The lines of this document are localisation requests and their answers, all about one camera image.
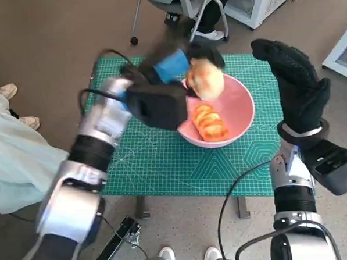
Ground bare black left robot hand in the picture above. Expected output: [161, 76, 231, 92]
[136, 37, 226, 89]

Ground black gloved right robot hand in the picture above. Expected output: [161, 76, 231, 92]
[250, 35, 334, 137]

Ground round toy bread bun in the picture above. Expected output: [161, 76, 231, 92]
[185, 58, 227, 102]

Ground pink bowl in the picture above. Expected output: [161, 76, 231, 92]
[173, 72, 257, 151]

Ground long toy bread loaf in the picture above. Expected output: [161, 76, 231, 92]
[191, 102, 231, 143]

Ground white vent unit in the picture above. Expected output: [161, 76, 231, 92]
[319, 20, 347, 86]

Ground grey office chair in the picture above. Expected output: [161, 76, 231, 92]
[128, 0, 231, 49]

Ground white mesh cabinet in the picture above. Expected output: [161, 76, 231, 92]
[221, 0, 309, 33]

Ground green cutting mat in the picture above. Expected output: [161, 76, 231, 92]
[84, 49, 285, 206]

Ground black table leg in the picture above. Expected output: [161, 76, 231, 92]
[237, 195, 252, 220]
[135, 195, 151, 220]

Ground person in pale clothing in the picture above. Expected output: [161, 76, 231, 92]
[0, 80, 74, 216]

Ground person with white shoes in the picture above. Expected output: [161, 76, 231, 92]
[135, 243, 236, 260]

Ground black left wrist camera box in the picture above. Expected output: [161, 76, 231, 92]
[124, 79, 191, 134]

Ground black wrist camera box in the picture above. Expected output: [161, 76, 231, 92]
[124, 79, 191, 134]
[301, 138, 347, 198]

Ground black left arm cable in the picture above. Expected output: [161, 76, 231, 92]
[75, 46, 155, 117]

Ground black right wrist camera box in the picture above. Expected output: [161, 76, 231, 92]
[301, 138, 347, 198]

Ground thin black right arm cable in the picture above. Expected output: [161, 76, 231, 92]
[214, 161, 278, 260]

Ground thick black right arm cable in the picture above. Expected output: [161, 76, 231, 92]
[235, 218, 347, 260]

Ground black metal bracket bar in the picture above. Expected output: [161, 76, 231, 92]
[83, 215, 144, 260]

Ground thin black floor cable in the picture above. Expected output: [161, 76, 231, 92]
[10, 211, 41, 224]

